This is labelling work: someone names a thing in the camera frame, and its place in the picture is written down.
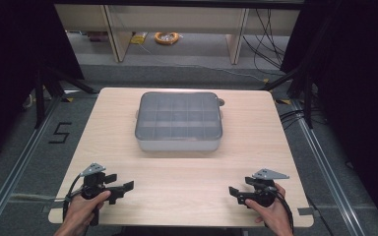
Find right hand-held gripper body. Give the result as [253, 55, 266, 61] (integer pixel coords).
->
[236, 168, 290, 208]

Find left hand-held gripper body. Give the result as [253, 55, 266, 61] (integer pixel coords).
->
[79, 162, 118, 227]

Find white compartment storage box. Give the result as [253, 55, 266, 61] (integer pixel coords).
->
[135, 109, 224, 153]

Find clear plastic organizer box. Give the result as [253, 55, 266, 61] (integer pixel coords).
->
[134, 90, 226, 143]

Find person's left hand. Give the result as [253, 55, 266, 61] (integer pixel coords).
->
[62, 190, 112, 231]

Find person's right hand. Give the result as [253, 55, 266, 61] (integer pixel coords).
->
[244, 182, 293, 234]

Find grey tape piece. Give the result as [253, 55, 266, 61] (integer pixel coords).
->
[296, 206, 315, 217]

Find black tape floor mark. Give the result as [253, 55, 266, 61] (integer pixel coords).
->
[47, 121, 73, 145]

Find black metal stand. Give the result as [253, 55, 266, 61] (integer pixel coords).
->
[33, 64, 98, 130]
[261, 62, 315, 130]

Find yellow packet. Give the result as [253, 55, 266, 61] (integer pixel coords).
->
[130, 31, 146, 45]

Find dark red box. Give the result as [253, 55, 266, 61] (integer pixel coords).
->
[88, 30, 110, 42]

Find black curtain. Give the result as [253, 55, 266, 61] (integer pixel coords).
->
[0, 0, 86, 170]
[279, 0, 378, 230]

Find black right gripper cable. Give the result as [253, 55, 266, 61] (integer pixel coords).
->
[264, 185, 295, 234]

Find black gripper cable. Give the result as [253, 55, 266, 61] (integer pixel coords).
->
[264, 185, 295, 234]
[62, 174, 87, 222]

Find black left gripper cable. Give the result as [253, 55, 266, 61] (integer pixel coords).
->
[62, 174, 87, 222]

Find aluminium floor rail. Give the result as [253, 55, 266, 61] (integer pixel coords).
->
[0, 89, 80, 236]
[289, 98, 365, 236]

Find black floor cables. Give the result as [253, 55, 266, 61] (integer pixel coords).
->
[278, 105, 328, 127]

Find bundle of black cables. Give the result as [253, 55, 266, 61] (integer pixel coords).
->
[241, 8, 287, 77]

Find light wooden desk frame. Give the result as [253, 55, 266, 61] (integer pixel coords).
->
[54, 3, 302, 66]

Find orange cable coil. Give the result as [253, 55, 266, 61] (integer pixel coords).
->
[154, 30, 181, 46]

